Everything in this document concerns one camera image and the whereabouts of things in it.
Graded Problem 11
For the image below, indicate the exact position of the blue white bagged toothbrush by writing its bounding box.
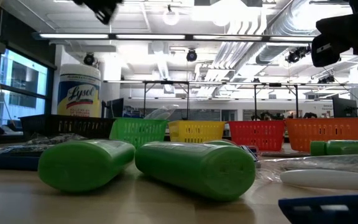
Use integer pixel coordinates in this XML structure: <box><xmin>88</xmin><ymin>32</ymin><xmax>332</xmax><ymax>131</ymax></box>
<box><xmin>144</xmin><ymin>104</ymin><xmax>180</xmax><ymax>121</ymax></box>

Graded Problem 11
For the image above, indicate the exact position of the blue disposable razor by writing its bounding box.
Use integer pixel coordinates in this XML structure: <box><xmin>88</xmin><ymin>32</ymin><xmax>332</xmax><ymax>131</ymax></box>
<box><xmin>277</xmin><ymin>193</ymin><xmax>358</xmax><ymax>224</ymax></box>
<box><xmin>239</xmin><ymin>144</ymin><xmax>260</xmax><ymax>162</ymax></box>

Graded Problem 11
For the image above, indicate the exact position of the green shampoo bottle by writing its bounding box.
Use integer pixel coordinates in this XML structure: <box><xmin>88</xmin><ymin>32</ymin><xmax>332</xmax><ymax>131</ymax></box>
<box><xmin>310</xmin><ymin>139</ymin><xmax>358</xmax><ymax>157</ymax></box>
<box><xmin>134</xmin><ymin>141</ymin><xmax>257</xmax><ymax>202</ymax></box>
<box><xmin>37</xmin><ymin>139</ymin><xmax>136</xmax><ymax>192</ymax></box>
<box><xmin>203</xmin><ymin>139</ymin><xmax>239</xmax><ymax>147</ymax></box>

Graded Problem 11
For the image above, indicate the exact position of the overhead LED light bar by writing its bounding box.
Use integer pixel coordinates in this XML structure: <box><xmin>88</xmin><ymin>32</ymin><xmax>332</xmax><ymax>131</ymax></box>
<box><xmin>32</xmin><ymin>32</ymin><xmax>318</xmax><ymax>44</ymax></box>

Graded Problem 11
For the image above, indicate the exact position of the black monitor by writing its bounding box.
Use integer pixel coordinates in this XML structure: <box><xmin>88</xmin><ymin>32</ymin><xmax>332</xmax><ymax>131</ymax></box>
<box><xmin>332</xmin><ymin>96</ymin><xmax>358</xmax><ymax>119</ymax></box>
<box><xmin>106</xmin><ymin>98</ymin><xmax>125</xmax><ymax>119</ymax></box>

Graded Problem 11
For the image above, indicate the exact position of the round pendant lamp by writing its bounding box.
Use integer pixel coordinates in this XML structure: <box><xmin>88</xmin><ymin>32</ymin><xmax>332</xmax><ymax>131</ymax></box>
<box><xmin>162</xmin><ymin>4</ymin><xmax>180</xmax><ymax>26</ymax></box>

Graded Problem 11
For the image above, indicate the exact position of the Lysol wipes canister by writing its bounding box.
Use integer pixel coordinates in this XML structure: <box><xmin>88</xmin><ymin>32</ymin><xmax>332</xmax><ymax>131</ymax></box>
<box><xmin>57</xmin><ymin>63</ymin><xmax>102</xmax><ymax>118</ymax></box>

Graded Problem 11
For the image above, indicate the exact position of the orange plastic basket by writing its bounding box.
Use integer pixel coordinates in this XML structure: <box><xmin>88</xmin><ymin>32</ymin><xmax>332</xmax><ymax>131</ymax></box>
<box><xmin>284</xmin><ymin>117</ymin><xmax>358</xmax><ymax>153</ymax></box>

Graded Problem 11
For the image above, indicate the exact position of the large window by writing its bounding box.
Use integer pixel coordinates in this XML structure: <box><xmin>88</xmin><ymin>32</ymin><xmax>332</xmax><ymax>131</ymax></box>
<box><xmin>0</xmin><ymin>46</ymin><xmax>55</xmax><ymax>134</ymax></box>

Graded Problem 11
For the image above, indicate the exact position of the black plastic basket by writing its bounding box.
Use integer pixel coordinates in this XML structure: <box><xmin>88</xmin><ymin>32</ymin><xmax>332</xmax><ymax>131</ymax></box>
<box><xmin>19</xmin><ymin>114</ymin><xmax>116</xmax><ymax>141</ymax></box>

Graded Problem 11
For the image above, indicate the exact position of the green plastic basket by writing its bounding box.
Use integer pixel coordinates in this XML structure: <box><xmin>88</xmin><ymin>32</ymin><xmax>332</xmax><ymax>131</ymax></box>
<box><xmin>109</xmin><ymin>117</ymin><xmax>170</xmax><ymax>149</ymax></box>

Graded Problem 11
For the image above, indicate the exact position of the red plastic basket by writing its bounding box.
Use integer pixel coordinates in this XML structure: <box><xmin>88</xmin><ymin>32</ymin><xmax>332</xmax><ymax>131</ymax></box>
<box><xmin>227</xmin><ymin>120</ymin><xmax>286</xmax><ymax>152</ymax></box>

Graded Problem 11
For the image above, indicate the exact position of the clear bag with black contents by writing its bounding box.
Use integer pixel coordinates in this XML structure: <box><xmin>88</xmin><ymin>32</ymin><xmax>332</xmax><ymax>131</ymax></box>
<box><xmin>0</xmin><ymin>133</ymin><xmax>88</xmax><ymax>156</ymax></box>

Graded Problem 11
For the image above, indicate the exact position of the red white bagged toothbrush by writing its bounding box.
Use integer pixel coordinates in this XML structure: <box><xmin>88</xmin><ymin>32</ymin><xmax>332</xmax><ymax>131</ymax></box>
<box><xmin>256</xmin><ymin>153</ymin><xmax>358</xmax><ymax>193</ymax></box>

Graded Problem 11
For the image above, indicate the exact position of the yellow plastic basket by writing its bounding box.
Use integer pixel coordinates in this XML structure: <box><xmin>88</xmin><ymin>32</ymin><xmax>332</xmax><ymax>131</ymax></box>
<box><xmin>167</xmin><ymin>120</ymin><xmax>226</xmax><ymax>144</ymax></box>

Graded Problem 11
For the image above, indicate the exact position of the black ceiling camera cluster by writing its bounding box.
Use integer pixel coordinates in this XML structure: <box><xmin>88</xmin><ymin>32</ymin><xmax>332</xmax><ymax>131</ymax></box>
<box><xmin>285</xmin><ymin>45</ymin><xmax>312</xmax><ymax>64</ymax></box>

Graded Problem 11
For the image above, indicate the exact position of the black overhead camera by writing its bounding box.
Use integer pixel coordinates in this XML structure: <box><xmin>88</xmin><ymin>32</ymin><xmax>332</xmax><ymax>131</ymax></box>
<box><xmin>186</xmin><ymin>49</ymin><xmax>198</xmax><ymax>63</ymax></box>

